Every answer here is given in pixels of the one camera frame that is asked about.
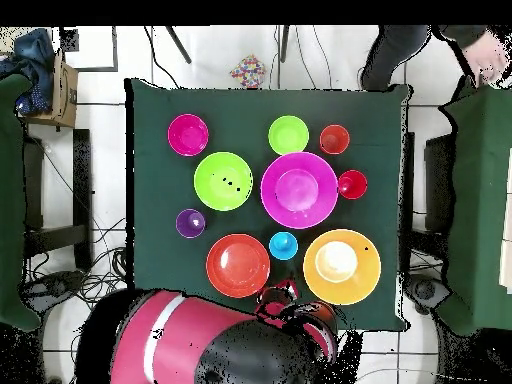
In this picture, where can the large orange bowl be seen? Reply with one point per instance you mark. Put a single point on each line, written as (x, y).
(360, 280)

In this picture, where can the small green bowl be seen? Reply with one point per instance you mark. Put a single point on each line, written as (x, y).
(288, 134)

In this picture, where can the purple cup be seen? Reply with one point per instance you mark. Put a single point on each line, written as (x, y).
(190, 223)

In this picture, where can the black metal frame stand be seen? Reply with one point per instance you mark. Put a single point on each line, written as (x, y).
(82, 200)
(440, 184)

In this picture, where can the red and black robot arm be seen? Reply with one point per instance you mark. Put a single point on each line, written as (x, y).
(192, 340)

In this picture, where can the brown cardboard box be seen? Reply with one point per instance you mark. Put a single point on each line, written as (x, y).
(66, 100)

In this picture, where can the thin black square frame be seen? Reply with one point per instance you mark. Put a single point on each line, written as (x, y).
(96, 69)

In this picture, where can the red-orange bowl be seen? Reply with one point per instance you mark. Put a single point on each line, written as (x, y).
(240, 272)

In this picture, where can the blue cup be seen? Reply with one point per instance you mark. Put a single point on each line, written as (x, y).
(283, 246)

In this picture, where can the colourful patterned box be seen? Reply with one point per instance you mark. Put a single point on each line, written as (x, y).
(248, 72)

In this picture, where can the red-orange cup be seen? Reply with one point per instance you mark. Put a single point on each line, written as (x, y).
(334, 139)

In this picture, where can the large pink bowl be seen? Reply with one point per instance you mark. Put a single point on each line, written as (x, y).
(299, 190)

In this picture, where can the dark green table cloth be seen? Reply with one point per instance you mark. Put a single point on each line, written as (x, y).
(160, 260)

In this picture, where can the black tripod leg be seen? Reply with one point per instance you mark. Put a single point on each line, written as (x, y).
(178, 44)
(283, 44)

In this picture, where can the green cloth covered side table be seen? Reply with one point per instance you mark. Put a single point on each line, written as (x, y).
(480, 200)
(10, 200)

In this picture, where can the person's hand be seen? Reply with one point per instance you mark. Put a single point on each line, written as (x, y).
(488, 60)

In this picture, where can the small pink bowl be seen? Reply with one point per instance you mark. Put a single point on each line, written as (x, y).
(188, 134)

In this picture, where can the red cup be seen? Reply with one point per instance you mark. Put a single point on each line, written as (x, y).
(354, 184)

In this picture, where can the blue cloth bundle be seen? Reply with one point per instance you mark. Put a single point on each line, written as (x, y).
(34, 52)

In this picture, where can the black pedestal leg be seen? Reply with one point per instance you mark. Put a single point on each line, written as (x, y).
(424, 290)
(52, 286)

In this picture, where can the large green bowl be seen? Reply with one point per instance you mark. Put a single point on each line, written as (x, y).
(216, 192)

